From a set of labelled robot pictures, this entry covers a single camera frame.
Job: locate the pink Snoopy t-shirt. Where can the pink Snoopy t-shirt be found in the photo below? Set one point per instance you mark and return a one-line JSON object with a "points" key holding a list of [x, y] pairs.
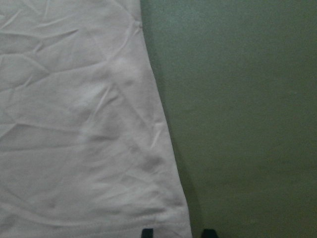
{"points": [[85, 150]]}

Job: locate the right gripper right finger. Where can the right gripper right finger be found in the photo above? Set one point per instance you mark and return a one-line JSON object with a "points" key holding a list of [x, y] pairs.
{"points": [[209, 233]]}

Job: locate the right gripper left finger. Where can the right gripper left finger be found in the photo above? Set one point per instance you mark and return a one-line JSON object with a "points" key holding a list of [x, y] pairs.
{"points": [[147, 233]]}

